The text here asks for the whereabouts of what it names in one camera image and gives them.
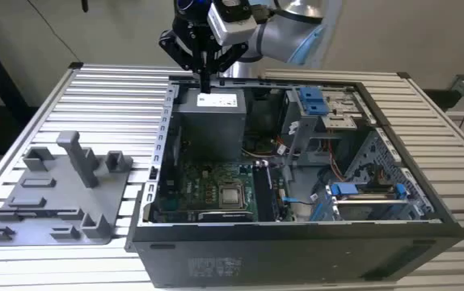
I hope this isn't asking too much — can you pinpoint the grey parts rack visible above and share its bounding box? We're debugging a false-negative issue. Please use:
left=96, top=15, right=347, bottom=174
left=0, top=130, right=136, bottom=248

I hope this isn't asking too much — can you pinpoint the green motherboard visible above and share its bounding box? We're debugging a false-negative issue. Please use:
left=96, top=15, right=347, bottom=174
left=153, top=130, right=297, bottom=224

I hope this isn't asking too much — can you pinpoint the thin black wall cable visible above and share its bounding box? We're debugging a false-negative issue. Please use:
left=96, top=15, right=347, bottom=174
left=25, top=0, right=83, bottom=64

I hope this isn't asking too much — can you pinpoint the hard disk in blue carrier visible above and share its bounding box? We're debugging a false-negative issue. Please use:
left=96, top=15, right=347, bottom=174
left=325, top=181, right=413, bottom=221

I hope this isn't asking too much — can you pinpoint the power supply wire bundle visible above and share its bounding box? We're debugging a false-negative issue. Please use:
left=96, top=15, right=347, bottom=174
left=241, top=138, right=285, bottom=158

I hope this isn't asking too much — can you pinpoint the CPU socket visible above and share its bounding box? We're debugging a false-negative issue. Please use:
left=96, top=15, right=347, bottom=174
left=216, top=180, right=248, bottom=210

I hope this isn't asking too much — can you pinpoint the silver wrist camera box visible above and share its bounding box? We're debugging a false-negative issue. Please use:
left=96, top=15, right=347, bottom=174
left=207, top=0, right=260, bottom=47

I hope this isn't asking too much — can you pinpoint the black RAM stick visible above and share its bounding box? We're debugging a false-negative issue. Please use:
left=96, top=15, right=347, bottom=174
left=0, top=207, right=80, bottom=213
left=265, top=165, right=277, bottom=221

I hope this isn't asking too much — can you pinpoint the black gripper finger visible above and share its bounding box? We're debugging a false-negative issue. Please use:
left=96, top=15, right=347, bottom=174
left=157, top=28, right=207, bottom=93
left=205, top=44, right=249, bottom=93

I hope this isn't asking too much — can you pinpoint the silver CPU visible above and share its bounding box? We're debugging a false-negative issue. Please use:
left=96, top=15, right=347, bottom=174
left=220, top=188, right=243, bottom=209

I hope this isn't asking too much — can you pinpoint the grey power supply unit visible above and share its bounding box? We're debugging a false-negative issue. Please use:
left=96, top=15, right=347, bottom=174
left=173, top=88, right=248, bottom=163

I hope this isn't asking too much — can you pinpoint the orange wire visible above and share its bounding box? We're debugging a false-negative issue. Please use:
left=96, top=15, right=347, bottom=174
left=325, top=138, right=344, bottom=182

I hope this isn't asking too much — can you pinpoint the grey metal drive cage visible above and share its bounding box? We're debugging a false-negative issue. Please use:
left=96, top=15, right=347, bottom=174
left=283, top=86, right=379, bottom=166

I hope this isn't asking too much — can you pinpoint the black RAM slot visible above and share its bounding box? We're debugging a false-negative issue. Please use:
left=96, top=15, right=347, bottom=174
left=253, top=165, right=268, bottom=222

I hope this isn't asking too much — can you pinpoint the black box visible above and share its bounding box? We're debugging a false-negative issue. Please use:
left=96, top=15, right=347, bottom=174
left=421, top=89, right=463, bottom=110

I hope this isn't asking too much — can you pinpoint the black PC case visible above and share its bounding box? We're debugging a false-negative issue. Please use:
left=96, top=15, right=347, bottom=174
left=123, top=74, right=464, bottom=289

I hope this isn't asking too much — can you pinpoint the blue drive latch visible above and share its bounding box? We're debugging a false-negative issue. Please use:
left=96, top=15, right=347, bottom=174
left=299, top=87, right=329, bottom=116

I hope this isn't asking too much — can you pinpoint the black graphics card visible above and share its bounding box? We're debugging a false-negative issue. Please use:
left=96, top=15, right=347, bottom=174
left=197, top=210, right=256, bottom=224

